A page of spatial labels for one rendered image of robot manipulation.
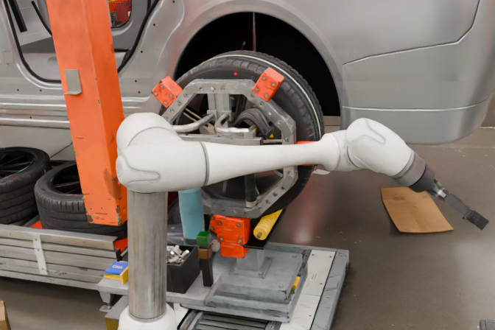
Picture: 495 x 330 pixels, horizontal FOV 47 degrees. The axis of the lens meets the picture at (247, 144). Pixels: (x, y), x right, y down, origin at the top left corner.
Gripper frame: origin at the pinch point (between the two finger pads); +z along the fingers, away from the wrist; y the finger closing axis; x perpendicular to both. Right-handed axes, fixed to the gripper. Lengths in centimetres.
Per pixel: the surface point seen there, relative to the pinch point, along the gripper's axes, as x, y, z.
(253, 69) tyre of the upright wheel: 5, 74, -55
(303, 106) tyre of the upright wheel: 5, 69, -32
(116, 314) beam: 124, 88, -37
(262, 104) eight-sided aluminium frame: 13, 69, -45
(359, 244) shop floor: 50, 137, 64
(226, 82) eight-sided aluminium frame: 14, 71, -61
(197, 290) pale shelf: 78, 47, -30
